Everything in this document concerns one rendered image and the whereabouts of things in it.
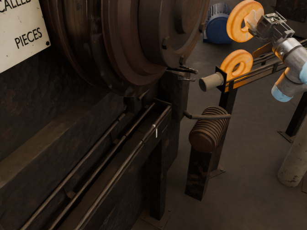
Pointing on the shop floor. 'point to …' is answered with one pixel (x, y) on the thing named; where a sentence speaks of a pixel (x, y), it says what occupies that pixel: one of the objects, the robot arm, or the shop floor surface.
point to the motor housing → (203, 151)
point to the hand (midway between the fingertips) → (246, 16)
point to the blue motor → (217, 24)
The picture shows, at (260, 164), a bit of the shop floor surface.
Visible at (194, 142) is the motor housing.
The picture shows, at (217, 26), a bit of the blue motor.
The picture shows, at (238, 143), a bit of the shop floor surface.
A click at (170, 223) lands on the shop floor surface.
